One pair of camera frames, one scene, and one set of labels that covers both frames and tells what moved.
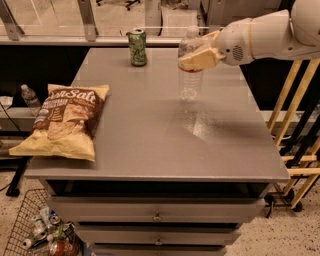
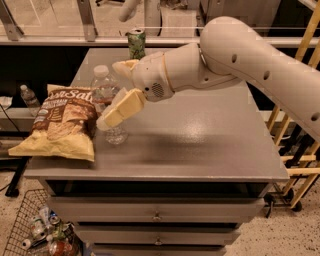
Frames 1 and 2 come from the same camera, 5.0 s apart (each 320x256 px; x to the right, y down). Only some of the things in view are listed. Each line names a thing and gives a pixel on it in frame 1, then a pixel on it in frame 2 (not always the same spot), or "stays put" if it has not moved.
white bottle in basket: (39, 229) stays put
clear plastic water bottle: (190, 85) → (102, 89)
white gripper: (233, 44) → (150, 77)
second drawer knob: (158, 242) stays put
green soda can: (138, 47) stays put
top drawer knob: (157, 217) stays put
